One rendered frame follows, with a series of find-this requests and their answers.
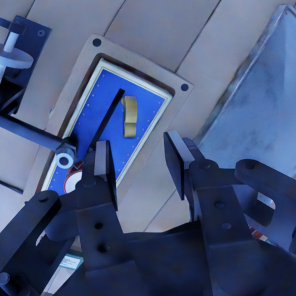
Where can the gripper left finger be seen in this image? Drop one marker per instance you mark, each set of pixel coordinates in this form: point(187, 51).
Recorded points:
point(101, 231)

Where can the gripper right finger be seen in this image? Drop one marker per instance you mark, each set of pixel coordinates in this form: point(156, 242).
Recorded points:
point(219, 215)

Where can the white knurled clamp pad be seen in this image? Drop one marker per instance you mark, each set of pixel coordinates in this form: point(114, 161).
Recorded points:
point(67, 150)

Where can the black stop lever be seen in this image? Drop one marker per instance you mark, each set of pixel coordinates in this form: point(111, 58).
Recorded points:
point(108, 115)

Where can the grey metal tray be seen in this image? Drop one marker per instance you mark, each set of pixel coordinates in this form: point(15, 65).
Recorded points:
point(254, 104)

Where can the brass winding key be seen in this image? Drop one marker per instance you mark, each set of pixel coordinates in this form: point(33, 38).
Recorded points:
point(130, 111)

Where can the beige nest plate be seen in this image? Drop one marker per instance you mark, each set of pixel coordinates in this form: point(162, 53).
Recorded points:
point(138, 62)

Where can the red striped card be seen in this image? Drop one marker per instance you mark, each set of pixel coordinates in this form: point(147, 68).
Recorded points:
point(255, 232)

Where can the white paper label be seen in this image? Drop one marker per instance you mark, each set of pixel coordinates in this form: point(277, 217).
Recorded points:
point(70, 262)

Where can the white disc knob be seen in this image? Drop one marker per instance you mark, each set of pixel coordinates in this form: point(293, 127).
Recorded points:
point(16, 59)

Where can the dark clamp base plate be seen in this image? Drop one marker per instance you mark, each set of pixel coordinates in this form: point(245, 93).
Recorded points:
point(27, 44)

